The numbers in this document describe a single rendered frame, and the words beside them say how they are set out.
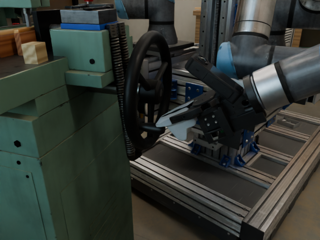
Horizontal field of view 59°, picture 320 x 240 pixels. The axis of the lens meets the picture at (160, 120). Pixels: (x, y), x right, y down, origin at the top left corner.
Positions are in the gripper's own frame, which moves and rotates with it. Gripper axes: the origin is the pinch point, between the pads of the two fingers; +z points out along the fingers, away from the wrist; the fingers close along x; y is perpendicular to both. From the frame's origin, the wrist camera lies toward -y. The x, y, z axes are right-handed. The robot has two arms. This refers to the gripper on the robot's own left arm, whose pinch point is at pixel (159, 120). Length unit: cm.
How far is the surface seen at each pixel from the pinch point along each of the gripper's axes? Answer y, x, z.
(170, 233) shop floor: 64, 44, 48
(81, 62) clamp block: -18.5, 3.4, 12.4
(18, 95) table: -17.6, -12.4, 17.1
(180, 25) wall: -28, 344, 84
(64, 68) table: -19.1, 1.8, 16.2
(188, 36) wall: -9, 342, 80
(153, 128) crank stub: 1.2, -0.4, 2.2
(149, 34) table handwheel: -16.6, 8.7, -3.2
